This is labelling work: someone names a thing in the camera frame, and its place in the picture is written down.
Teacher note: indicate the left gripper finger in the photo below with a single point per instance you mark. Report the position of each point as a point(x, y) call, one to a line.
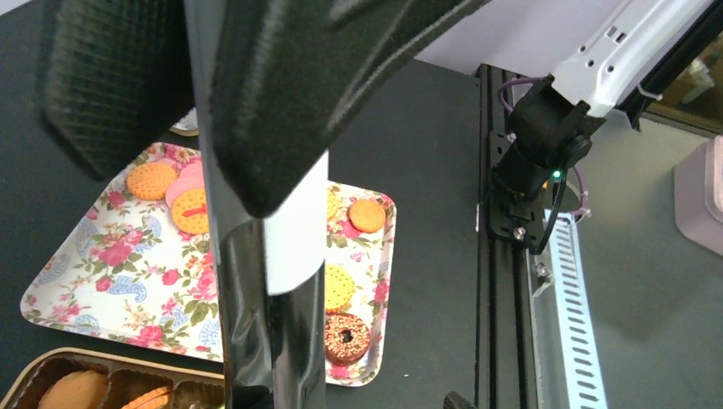
point(453, 400)

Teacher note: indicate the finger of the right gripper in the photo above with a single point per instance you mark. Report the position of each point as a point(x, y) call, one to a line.
point(112, 78)
point(290, 75)

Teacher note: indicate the gold cookie tin with tray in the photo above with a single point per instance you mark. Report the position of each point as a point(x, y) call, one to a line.
point(80, 378)

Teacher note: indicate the silver tin lid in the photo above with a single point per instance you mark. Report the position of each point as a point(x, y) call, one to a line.
point(187, 126)

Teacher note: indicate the white and metal tongs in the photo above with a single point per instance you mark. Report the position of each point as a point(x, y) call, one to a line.
point(269, 270)

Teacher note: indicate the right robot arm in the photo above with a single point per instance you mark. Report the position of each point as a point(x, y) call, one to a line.
point(555, 121)

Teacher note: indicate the chocolate donut cookie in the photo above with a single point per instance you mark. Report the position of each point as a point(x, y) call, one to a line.
point(346, 339)

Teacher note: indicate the pink round cookie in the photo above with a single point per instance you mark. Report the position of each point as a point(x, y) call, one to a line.
point(191, 177)

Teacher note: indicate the floral serving tray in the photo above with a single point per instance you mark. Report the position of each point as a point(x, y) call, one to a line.
point(126, 274)

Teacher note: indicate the pink cartoon tin box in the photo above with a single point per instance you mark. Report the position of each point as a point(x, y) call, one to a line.
point(698, 195)

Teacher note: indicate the white slotted cable duct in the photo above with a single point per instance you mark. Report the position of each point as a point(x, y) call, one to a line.
point(583, 379)

